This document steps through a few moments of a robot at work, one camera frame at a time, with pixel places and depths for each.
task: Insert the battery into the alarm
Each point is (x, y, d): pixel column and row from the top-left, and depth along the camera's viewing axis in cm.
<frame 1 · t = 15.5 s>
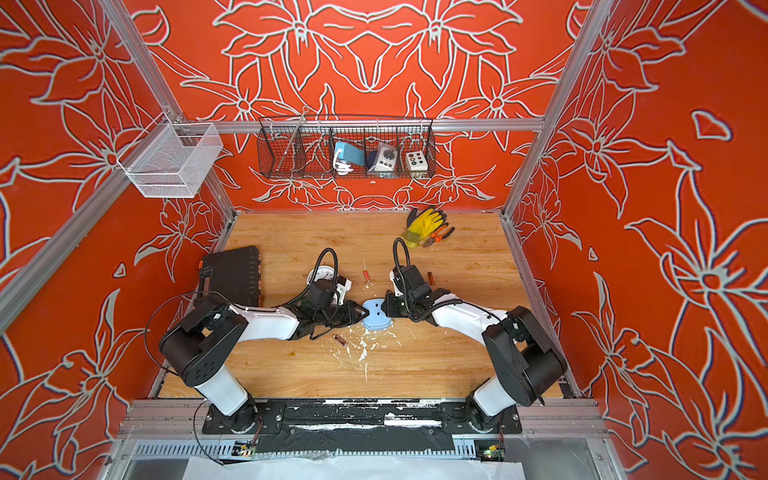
left hand: (368, 313, 88), fingers open
right hand: (377, 307, 87), fingers closed
light blue square alarm clock: (377, 320, 89), point 3 cm above the table
black plastic tool case: (231, 277, 97), point 5 cm above the table
yellow work glove: (422, 226, 116), point 2 cm above the table
orange handled pliers: (436, 237, 112), point 2 cm above the table
red AAA battery: (366, 275, 102), on the table
small red black battery: (342, 341, 87), on the table

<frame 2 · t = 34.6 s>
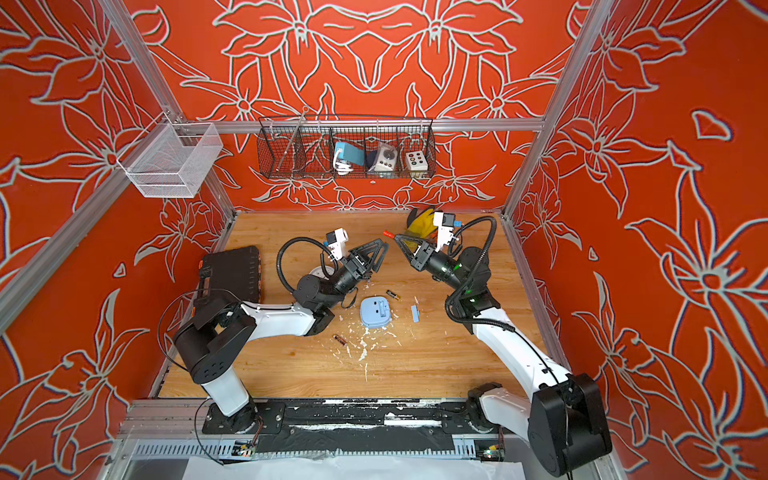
left hand: (383, 246, 67), fingers open
right hand: (389, 241, 67), fingers closed
black gold AA battery: (393, 294, 97), on the table
light blue battery cover: (415, 314, 93), on the table
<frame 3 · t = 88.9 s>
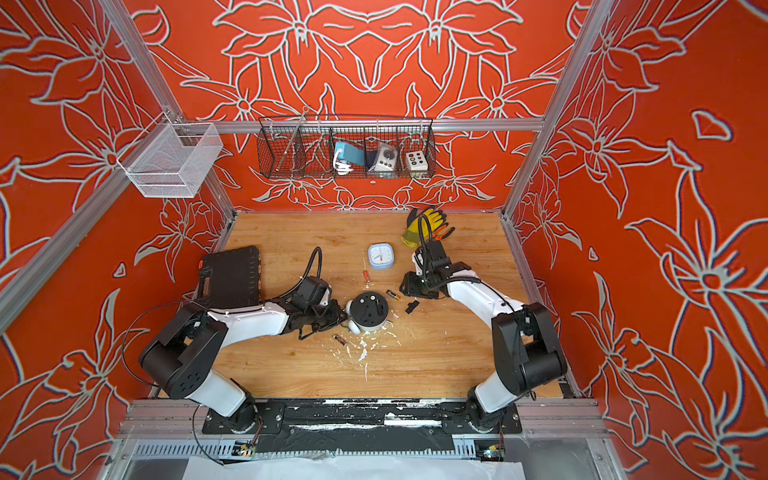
left hand: (348, 315, 90), fingers closed
right hand: (399, 288, 88), fingers open
light blue square alarm clock: (381, 255, 105), point 3 cm above the table
white twin-bell alarm clock: (367, 312, 88), point 5 cm above the table
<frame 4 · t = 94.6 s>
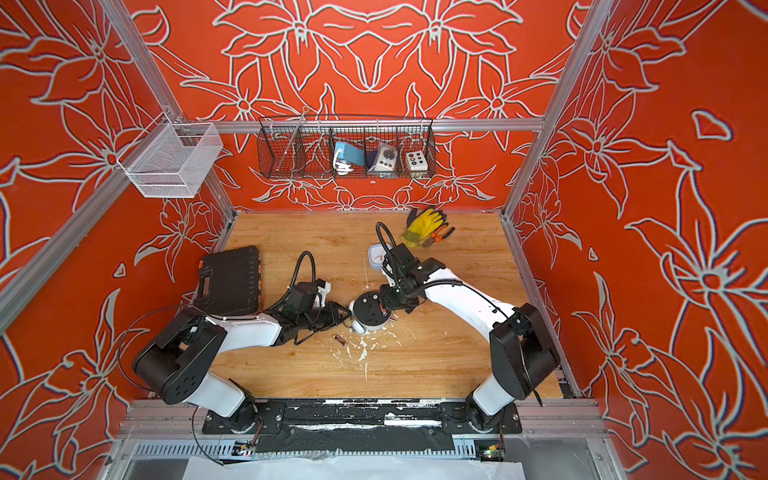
left hand: (350, 313, 89), fingers open
right hand: (378, 304, 82), fingers closed
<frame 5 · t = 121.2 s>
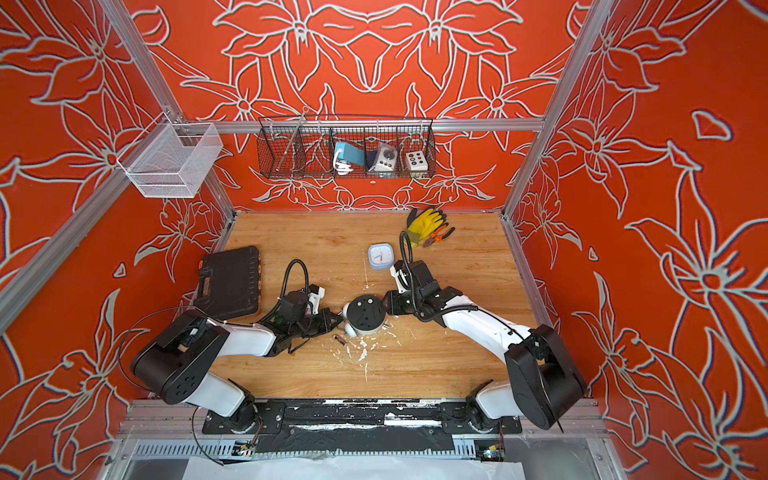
left hand: (344, 318, 89), fingers closed
right hand: (378, 303, 83), fingers open
